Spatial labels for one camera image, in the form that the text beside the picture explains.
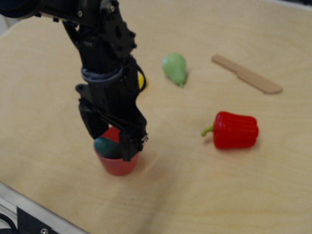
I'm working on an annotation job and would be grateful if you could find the black cable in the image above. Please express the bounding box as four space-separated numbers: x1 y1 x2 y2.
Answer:
0 213 19 234

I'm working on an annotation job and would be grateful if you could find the red plastic cup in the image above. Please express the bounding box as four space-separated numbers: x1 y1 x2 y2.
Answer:
94 127 139 176

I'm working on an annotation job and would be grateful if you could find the light green toy pear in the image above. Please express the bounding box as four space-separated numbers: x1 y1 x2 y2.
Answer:
162 53 186 88

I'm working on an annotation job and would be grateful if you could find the wooden toy knife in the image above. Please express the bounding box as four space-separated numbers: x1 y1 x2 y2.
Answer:
212 54 283 94

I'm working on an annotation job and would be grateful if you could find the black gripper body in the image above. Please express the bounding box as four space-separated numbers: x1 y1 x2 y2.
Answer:
76 63 147 142

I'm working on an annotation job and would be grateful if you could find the aluminium table edge rail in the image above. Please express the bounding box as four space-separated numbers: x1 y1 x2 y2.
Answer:
0 183 86 234

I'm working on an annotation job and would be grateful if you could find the yellow toy banana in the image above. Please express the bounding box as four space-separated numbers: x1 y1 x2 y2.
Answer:
138 75 148 92

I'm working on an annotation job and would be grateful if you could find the black metal bracket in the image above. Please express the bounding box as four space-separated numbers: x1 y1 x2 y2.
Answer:
17 207 58 234

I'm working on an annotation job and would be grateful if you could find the red toy bell pepper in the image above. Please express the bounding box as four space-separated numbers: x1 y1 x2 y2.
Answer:
201 111 259 149

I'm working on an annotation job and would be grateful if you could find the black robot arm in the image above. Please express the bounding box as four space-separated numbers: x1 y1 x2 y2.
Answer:
0 0 148 161

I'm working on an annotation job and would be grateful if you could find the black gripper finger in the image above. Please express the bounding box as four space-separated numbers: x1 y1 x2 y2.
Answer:
119 130 144 162
78 99 109 139

